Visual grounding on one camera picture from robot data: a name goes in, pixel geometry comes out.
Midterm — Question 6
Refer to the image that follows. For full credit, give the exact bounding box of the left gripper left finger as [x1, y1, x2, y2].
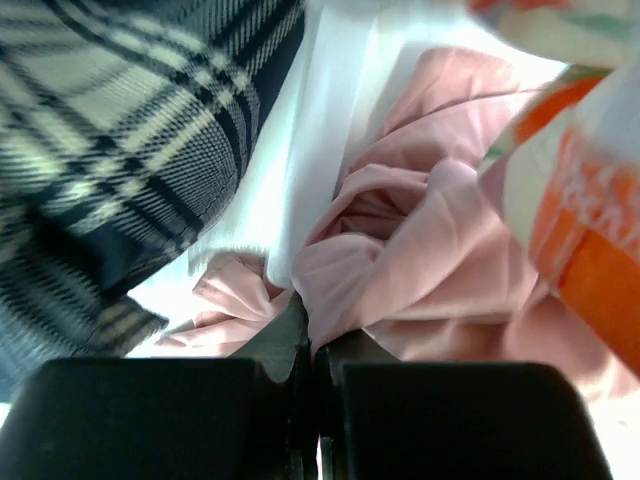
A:
[231, 294, 308, 384]

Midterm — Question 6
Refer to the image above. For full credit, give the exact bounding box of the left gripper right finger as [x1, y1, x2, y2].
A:
[315, 330, 400, 388]

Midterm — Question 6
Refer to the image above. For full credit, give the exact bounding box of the pink pleated skirt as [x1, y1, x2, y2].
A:
[154, 47, 640, 401]

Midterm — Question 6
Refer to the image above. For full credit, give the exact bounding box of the navy plaid skirt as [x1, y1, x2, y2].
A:
[1, 1, 305, 401]

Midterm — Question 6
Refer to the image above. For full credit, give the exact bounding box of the orange floral skirt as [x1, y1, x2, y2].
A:
[468, 1, 639, 371]

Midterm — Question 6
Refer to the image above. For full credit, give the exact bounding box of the white perforated plastic basket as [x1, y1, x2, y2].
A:
[130, 1, 561, 358]

